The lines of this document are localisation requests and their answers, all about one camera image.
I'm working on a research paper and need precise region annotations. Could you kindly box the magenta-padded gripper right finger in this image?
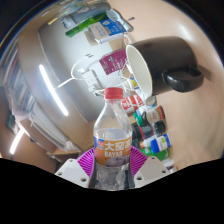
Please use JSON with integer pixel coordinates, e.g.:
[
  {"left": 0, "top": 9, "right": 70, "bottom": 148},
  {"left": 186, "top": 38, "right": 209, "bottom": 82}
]
[{"left": 129, "top": 146, "right": 172, "bottom": 188}]

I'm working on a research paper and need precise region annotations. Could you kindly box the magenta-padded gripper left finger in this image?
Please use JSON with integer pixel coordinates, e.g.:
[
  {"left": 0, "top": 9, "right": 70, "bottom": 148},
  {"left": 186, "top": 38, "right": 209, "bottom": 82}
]
[{"left": 54, "top": 148, "right": 98, "bottom": 188}]

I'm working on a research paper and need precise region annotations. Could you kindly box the clear red-capped drink bottle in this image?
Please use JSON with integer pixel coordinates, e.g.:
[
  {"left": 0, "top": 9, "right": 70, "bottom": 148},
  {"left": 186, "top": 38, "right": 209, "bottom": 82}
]
[{"left": 93, "top": 87, "right": 133, "bottom": 191}]

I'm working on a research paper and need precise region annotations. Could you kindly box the green translucent bottle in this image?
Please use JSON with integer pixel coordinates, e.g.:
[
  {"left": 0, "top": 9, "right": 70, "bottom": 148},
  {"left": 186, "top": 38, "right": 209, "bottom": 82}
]
[{"left": 143, "top": 147, "right": 171, "bottom": 162}]

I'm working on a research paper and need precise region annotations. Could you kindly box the red and white can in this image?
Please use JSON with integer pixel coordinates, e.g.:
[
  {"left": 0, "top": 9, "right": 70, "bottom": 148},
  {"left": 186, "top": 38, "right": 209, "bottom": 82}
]
[{"left": 121, "top": 94, "right": 145, "bottom": 111}]

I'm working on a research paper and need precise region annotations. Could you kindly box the ceiling tube light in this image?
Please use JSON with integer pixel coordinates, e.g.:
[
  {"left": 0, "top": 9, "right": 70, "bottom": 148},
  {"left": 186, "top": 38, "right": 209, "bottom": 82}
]
[{"left": 9, "top": 129, "right": 25, "bottom": 155}]

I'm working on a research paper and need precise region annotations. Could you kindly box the under-shelf light strip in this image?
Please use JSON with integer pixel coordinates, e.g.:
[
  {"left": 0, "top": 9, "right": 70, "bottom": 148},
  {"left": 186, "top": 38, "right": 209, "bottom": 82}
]
[{"left": 38, "top": 64, "right": 70, "bottom": 117}]

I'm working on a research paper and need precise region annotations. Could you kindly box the magenta pouch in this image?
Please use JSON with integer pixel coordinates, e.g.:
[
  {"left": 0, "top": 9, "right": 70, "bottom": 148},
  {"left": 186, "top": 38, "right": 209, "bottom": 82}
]
[{"left": 98, "top": 48, "right": 129, "bottom": 76}]

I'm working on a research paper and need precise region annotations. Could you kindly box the black mug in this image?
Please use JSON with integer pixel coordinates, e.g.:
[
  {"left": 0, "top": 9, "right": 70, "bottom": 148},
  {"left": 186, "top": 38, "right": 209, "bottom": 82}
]
[{"left": 125, "top": 36, "right": 205, "bottom": 98}]

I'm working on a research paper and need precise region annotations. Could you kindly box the white jar with blue label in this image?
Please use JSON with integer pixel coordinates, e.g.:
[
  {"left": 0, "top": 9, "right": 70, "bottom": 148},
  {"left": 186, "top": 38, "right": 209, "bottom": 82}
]
[{"left": 88, "top": 19, "right": 128, "bottom": 45}]

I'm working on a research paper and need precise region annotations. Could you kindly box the grey tumbler bottle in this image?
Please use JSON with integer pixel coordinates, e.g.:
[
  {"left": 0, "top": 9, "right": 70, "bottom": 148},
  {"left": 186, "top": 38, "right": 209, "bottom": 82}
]
[{"left": 61, "top": 5, "right": 108, "bottom": 28}]

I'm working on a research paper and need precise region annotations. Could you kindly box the white wall power strip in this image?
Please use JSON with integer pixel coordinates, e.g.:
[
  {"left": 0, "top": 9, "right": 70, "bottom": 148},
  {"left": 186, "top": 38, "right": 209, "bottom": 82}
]
[{"left": 81, "top": 68, "right": 101, "bottom": 93}]

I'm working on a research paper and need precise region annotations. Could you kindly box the white cable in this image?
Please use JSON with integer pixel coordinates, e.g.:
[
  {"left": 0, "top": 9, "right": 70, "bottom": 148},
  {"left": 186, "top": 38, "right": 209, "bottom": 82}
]
[{"left": 58, "top": 54, "right": 96, "bottom": 90}]

